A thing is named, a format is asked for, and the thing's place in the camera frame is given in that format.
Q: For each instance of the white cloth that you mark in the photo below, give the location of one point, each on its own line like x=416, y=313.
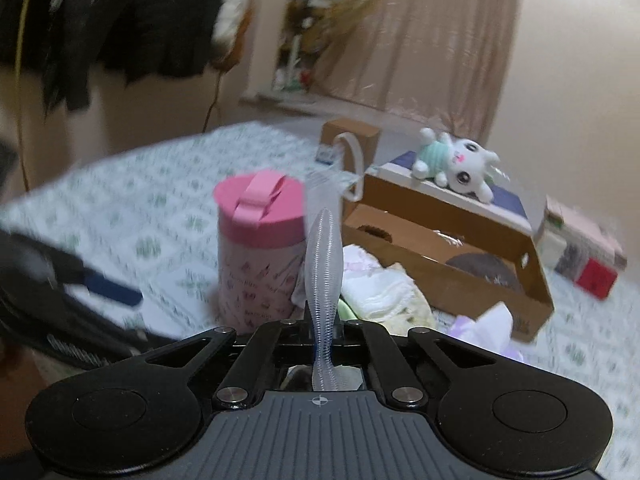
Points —
x=380, y=290

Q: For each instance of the white bunny plush toy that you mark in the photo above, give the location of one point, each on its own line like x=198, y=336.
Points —
x=465, y=162

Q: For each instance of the pink flat box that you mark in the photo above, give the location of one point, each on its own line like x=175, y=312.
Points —
x=585, y=225

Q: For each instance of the small white box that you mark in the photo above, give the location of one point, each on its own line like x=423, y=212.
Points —
x=549, y=250

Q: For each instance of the yellow cloth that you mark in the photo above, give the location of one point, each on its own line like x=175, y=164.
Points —
x=420, y=317

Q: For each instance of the purple tissue pack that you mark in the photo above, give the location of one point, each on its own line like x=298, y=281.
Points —
x=492, y=325

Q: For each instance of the hanging dark clothes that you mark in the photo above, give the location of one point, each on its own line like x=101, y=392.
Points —
x=125, y=20

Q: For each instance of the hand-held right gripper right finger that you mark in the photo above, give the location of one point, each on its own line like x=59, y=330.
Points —
x=365, y=335

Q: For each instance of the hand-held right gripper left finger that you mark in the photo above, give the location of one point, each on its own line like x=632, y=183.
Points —
x=280, y=335

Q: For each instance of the cluttered shelf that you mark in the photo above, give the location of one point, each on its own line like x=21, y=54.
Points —
x=300, y=60

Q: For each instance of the hanging white garment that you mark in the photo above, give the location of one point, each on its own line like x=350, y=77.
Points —
x=230, y=5

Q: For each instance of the small red box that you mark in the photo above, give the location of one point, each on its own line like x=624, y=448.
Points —
x=596, y=280

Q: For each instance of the pink lidded cup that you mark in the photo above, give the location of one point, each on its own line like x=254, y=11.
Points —
x=260, y=270

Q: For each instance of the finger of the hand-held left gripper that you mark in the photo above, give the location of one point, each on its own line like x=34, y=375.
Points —
x=125, y=332
x=112, y=287

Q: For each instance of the small cardboard box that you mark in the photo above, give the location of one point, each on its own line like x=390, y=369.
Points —
x=372, y=142

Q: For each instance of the beige curtain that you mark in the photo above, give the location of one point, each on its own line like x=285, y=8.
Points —
x=440, y=35

